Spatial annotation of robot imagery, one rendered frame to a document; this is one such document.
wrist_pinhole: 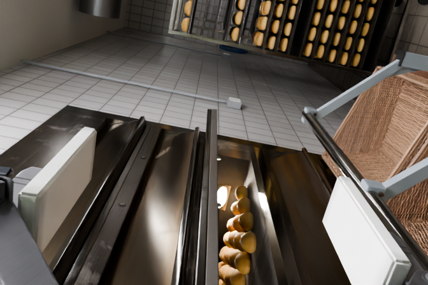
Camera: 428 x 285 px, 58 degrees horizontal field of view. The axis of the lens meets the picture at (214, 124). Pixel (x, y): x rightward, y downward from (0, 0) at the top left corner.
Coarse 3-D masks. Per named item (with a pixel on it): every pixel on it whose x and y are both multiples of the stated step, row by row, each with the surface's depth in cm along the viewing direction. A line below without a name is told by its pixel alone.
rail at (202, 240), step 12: (204, 144) 137; (204, 156) 126; (204, 168) 118; (204, 180) 110; (204, 192) 103; (204, 204) 97; (204, 216) 92; (204, 228) 87; (204, 240) 83; (204, 252) 79; (204, 264) 76; (204, 276) 73
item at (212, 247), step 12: (216, 120) 163; (216, 132) 149; (216, 144) 137; (216, 156) 126; (216, 168) 118; (216, 180) 110; (216, 192) 104; (216, 204) 98; (216, 216) 92; (216, 228) 88; (216, 240) 83; (216, 252) 80; (216, 264) 76; (216, 276) 73
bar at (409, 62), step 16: (400, 64) 109; (416, 64) 109; (368, 80) 111; (352, 96) 113; (304, 112) 115; (320, 112) 114; (320, 128) 100; (336, 144) 90; (336, 160) 83; (352, 176) 75; (400, 176) 69; (416, 176) 68; (368, 192) 68; (384, 192) 68; (400, 192) 69; (384, 208) 63; (384, 224) 60; (400, 224) 58; (416, 256) 51
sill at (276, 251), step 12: (252, 156) 183; (264, 168) 164; (264, 180) 152; (264, 192) 143; (264, 204) 140; (276, 204) 136; (264, 216) 136; (276, 216) 128; (276, 228) 121; (276, 240) 115; (288, 240) 116; (276, 252) 113; (288, 252) 110; (276, 264) 110; (288, 264) 105; (276, 276) 108; (288, 276) 100
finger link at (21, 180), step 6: (30, 168) 16; (36, 168) 17; (18, 174) 16; (24, 174) 16; (30, 174) 16; (36, 174) 16; (18, 180) 15; (24, 180) 15; (30, 180) 16; (18, 186) 15; (24, 186) 15; (18, 192) 15
